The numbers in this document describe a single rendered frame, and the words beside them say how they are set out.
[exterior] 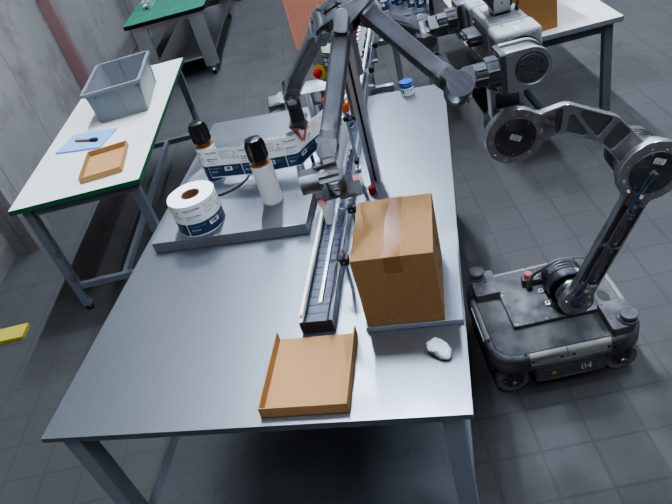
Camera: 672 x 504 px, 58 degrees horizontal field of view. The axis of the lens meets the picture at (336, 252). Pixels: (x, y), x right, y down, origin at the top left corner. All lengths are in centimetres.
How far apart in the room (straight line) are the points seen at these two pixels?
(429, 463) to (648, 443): 84
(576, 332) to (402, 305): 102
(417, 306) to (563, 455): 101
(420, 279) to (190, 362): 81
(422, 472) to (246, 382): 76
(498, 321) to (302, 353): 107
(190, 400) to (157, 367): 22
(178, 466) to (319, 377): 98
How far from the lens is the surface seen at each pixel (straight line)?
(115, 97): 429
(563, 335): 266
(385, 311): 187
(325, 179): 174
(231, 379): 196
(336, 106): 179
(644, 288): 324
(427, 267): 175
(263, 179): 250
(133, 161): 365
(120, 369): 221
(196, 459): 264
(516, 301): 278
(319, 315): 197
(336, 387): 181
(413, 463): 235
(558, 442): 264
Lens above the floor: 219
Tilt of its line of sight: 37 degrees down
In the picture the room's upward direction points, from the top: 17 degrees counter-clockwise
